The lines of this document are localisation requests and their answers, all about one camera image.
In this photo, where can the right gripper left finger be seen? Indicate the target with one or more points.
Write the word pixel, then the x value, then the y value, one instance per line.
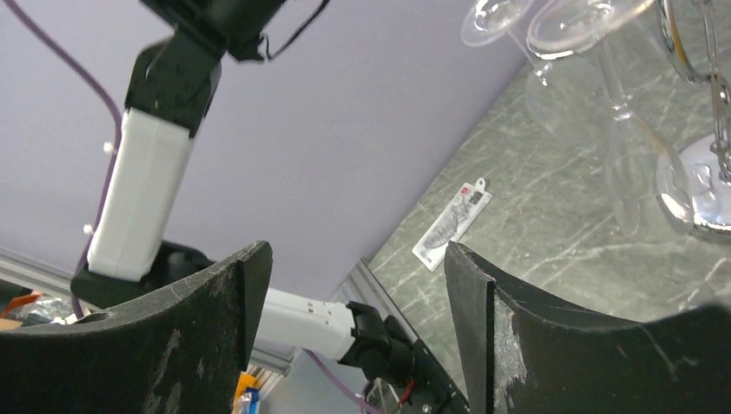
pixel 178 349

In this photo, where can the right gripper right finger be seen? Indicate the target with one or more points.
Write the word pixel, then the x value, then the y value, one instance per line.
pixel 526 350

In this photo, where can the clear wine glass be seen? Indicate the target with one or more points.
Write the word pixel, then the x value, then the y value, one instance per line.
pixel 563 96

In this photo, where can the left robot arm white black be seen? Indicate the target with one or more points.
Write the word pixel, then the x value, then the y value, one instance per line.
pixel 171 88

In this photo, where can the chrome wine glass rack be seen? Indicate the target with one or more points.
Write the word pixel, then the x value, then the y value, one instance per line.
pixel 707 159

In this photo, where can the paper sheet on table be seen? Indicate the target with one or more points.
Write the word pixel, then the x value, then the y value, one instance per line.
pixel 454 220

